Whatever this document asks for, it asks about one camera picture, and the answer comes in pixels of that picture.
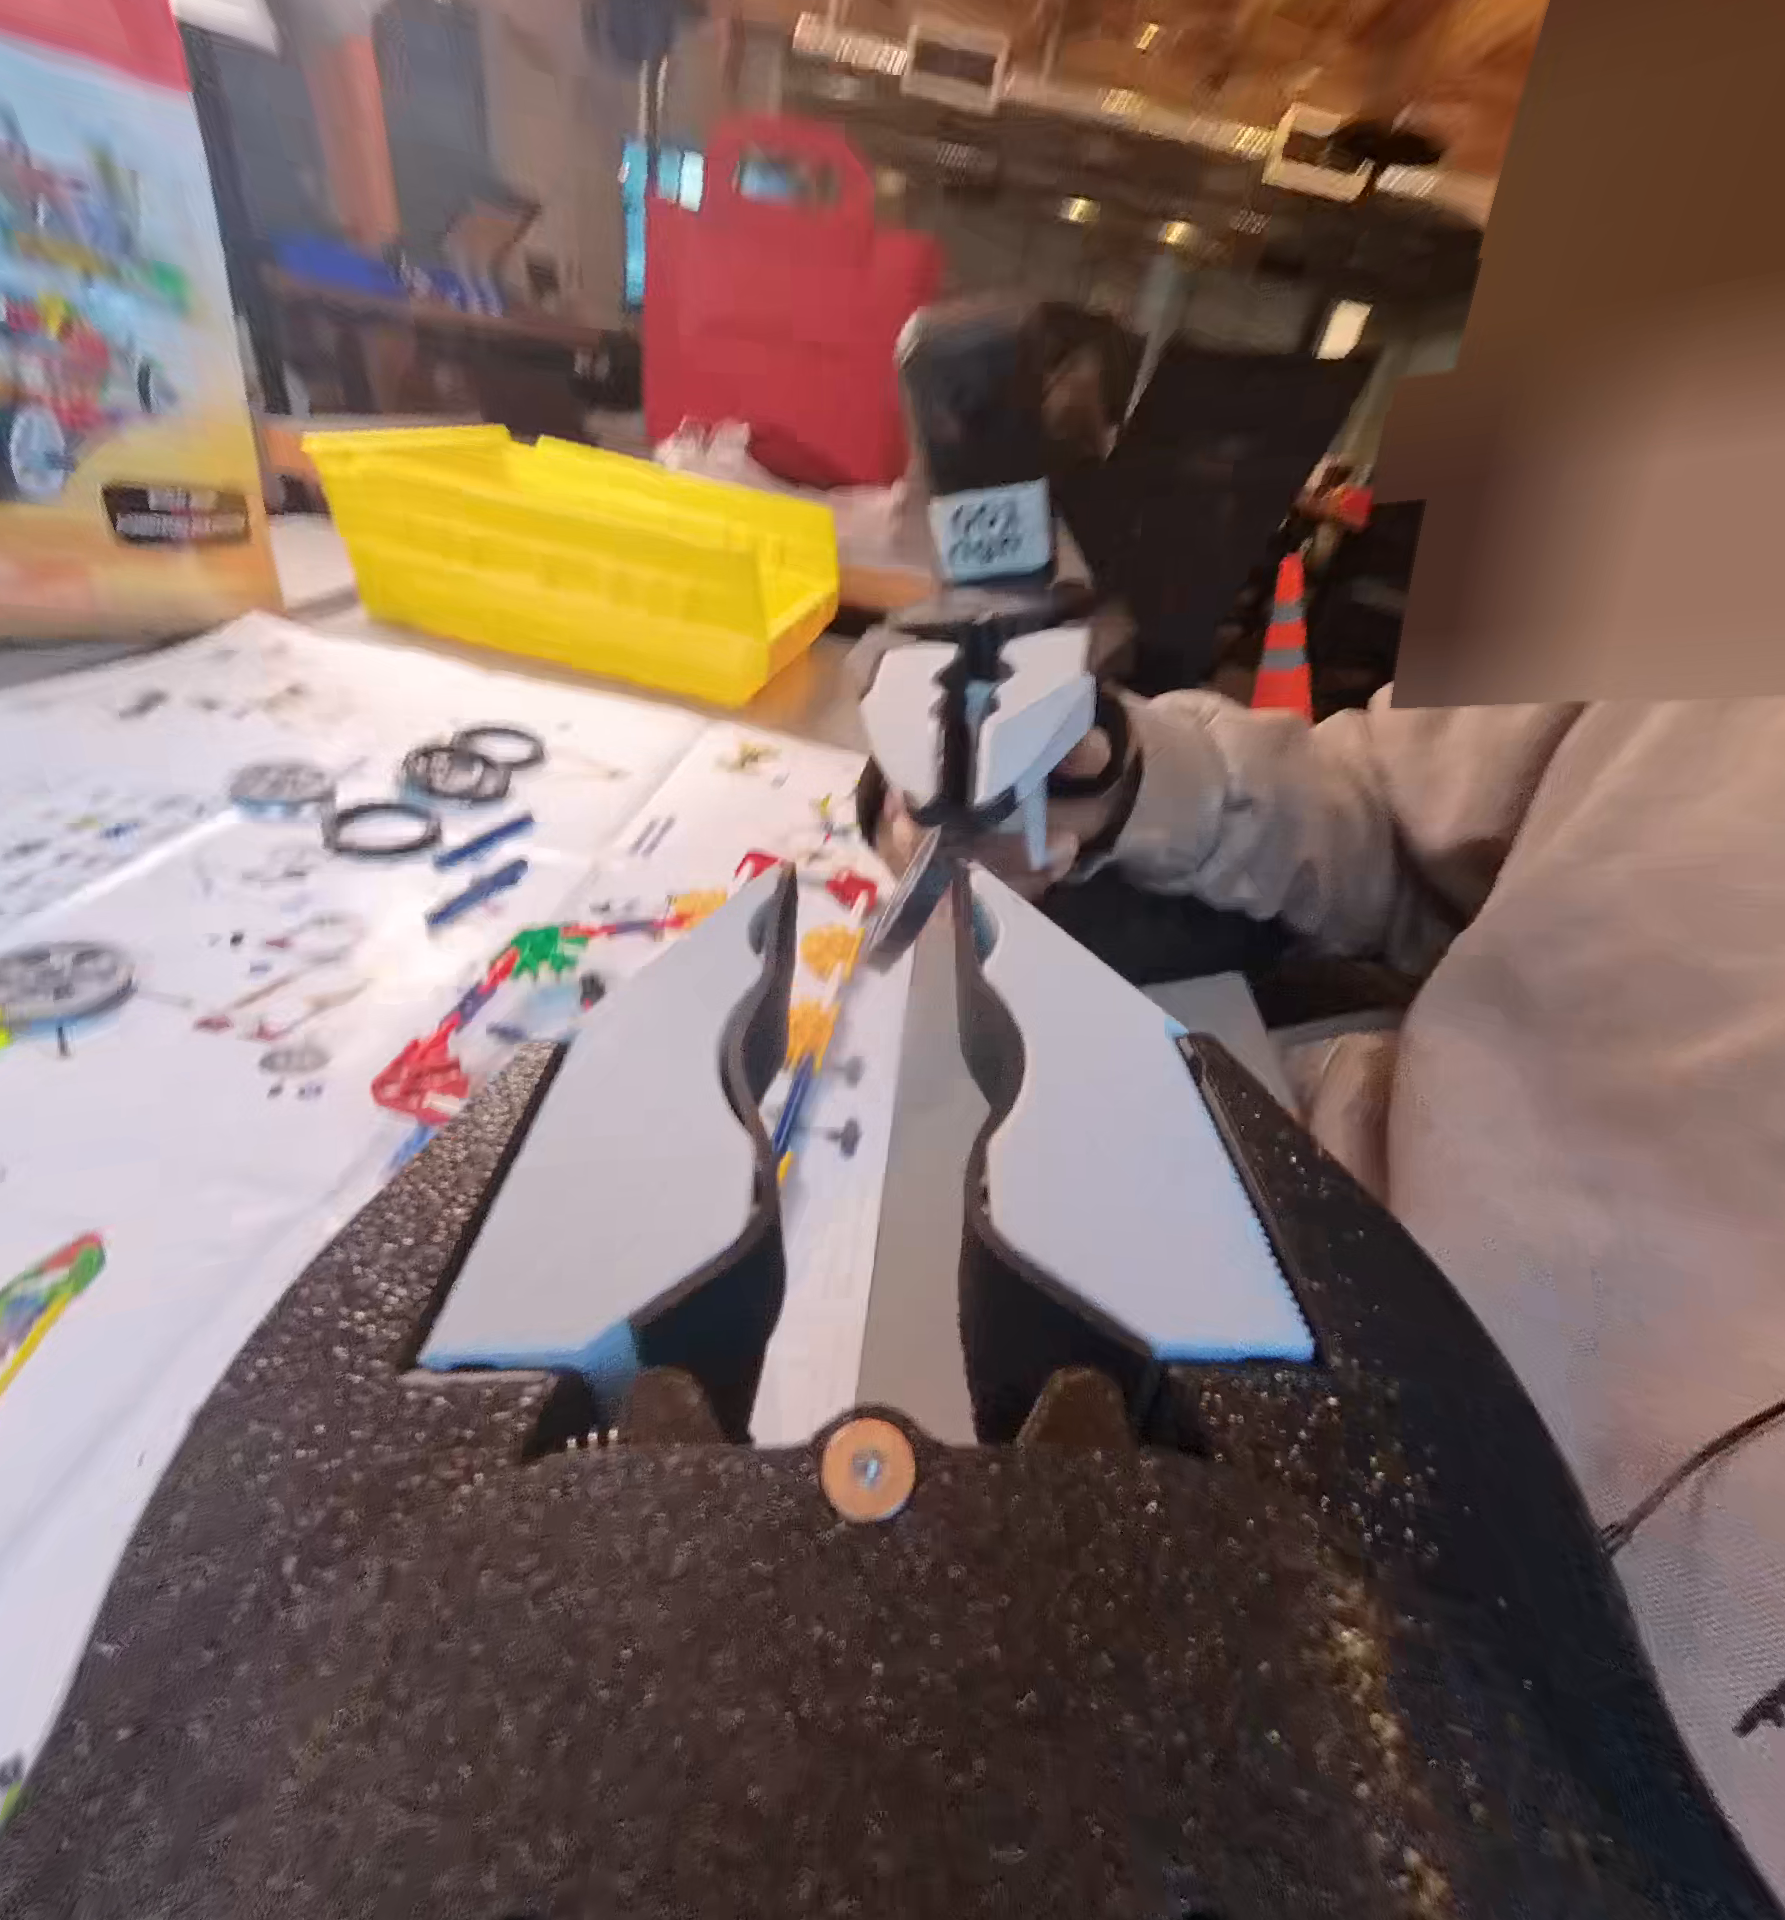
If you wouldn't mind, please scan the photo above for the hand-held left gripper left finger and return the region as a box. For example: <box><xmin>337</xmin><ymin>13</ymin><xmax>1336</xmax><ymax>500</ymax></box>
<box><xmin>414</xmin><ymin>871</ymin><xmax>796</xmax><ymax>1449</ymax></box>

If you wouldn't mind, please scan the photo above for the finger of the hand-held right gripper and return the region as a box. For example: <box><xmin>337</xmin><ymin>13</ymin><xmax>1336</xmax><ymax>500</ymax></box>
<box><xmin>981</xmin><ymin>624</ymin><xmax>1107</xmax><ymax>836</ymax></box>
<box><xmin>856</xmin><ymin>636</ymin><xmax>978</xmax><ymax>847</ymax></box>

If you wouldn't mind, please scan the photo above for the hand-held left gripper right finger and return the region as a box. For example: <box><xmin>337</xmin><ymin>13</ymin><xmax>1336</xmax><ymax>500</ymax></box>
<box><xmin>954</xmin><ymin>871</ymin><xmax>1324</xmax><ymax>1442</ymax></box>

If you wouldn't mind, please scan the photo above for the short blue plastic rod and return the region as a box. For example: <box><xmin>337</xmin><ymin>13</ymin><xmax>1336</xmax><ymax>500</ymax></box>
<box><xmin>428</xmin><ymin>810</ymin><xmax>538</xmax><ymax>876</ymax></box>

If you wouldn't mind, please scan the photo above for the yellow plastic parts bin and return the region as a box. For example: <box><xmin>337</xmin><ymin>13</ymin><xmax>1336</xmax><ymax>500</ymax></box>
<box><xmin>297</xmin><ymin>422</ymin><xmax>843</xmax><ymax>719</ymax></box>

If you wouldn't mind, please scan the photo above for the person's right forearm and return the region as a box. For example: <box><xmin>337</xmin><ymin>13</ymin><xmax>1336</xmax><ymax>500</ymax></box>
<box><xmin>1087</xmin><ymin>684</ymin><xmax>1622</xmax><ymax>966</ymax></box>

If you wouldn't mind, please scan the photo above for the grey desk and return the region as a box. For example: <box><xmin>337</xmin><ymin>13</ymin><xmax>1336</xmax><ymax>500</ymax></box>
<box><xmin>0</xmin><ymin>510</ymin><xmax>1345</xmax><ymax>1920</ymax></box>

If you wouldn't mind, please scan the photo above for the colourful rod and connector model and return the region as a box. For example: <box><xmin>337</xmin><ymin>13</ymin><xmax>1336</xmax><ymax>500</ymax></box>
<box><xmin>369</xmin><ymin>849</ymin><xmax>882</xmax><ymax>1191</ymax></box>

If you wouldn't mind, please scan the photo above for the clear plastic bag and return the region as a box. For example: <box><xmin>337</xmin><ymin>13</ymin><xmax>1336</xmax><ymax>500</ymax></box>
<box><xmin>655</xmin><ymin>413</ymin><xmax>842</xmax><ymax>500</ymax></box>

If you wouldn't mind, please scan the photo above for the black office chair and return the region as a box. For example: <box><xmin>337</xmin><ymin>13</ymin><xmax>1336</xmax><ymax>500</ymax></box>
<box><xmin>1085</xmin><ymin>327</ymin><xmax>1381</xmax><ymax>700</ymax></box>

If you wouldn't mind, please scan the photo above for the orange traffic cone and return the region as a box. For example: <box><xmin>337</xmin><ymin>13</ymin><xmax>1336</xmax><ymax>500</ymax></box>
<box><xmin>1252</xmin><ymin>550</ymin><xmax>1324</xmax><ymax>725</ymax></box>

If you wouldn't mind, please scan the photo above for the thick blue plastic rod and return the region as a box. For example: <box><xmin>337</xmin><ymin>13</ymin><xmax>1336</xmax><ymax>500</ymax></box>
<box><xmin>422</xmin><ymin>861</ymin><xmax>538</xmax><ymax>934</ymax></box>

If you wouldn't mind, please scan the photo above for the large fold-out instruction sheet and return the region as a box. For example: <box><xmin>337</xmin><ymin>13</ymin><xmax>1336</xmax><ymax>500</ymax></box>
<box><xmin>0</xmin><ymin>619</ymin><xmax>932</xmax><ymax>1878</ymax></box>

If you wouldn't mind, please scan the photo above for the person in beige hoodie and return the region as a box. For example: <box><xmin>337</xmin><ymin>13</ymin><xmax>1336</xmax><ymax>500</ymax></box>
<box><xmin>1279</xmin><ymin>692</ymin><xmax>1785</xmax><ymax>1920</ymax></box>

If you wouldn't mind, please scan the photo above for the brown construction set bag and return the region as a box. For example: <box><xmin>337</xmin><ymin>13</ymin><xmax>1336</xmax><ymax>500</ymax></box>
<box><xmin>0</xmin><ymin>0</ymin><xmax>282</xmax><ymax>651</ymax></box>

